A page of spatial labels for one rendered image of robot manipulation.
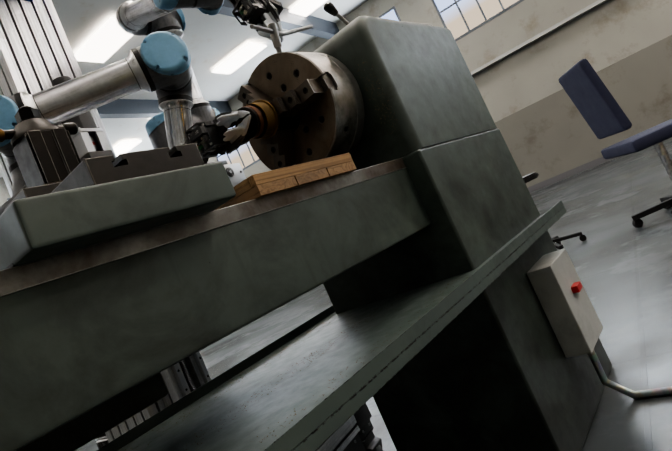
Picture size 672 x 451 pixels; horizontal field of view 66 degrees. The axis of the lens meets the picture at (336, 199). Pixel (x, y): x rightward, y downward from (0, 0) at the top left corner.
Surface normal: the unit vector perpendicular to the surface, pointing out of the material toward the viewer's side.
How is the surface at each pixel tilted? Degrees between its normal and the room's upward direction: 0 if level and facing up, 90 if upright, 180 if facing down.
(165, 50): 90
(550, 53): 90
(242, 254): 90
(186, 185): 90
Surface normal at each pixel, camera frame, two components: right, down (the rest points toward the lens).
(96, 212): 0.70, -0.37
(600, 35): -0.48, 0.15
